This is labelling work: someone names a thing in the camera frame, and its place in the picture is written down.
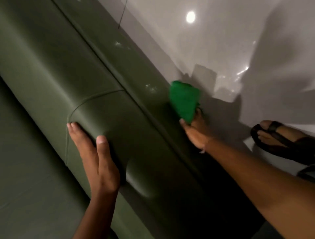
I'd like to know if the person's right hand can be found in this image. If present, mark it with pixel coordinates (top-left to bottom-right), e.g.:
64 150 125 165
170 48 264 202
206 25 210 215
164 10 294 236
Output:
179 108 215 152

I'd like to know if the person's left forearm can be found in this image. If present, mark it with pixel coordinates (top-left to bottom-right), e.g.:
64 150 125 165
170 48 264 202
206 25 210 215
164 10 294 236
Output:
72 191 119 239

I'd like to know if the green cleaning cloth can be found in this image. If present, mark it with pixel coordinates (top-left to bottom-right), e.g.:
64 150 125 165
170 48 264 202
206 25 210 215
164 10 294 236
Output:
169 80 202 124

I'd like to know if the person's right forearm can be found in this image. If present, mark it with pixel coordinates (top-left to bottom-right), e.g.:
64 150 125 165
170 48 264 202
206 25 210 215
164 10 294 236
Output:
204 138 315 239

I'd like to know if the person's foot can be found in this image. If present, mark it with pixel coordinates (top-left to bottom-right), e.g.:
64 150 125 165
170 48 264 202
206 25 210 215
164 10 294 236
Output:
257 120 315 149

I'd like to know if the black sandal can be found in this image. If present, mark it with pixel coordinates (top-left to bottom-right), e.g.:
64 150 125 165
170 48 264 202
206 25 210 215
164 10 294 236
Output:
250 121 315 166

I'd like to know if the person's left hand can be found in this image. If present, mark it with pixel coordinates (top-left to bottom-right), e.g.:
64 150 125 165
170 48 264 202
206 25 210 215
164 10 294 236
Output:
67 122 121 198

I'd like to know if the olive green leather sofa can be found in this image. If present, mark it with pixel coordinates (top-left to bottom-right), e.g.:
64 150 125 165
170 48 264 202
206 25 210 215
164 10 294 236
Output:
0 0 283 239

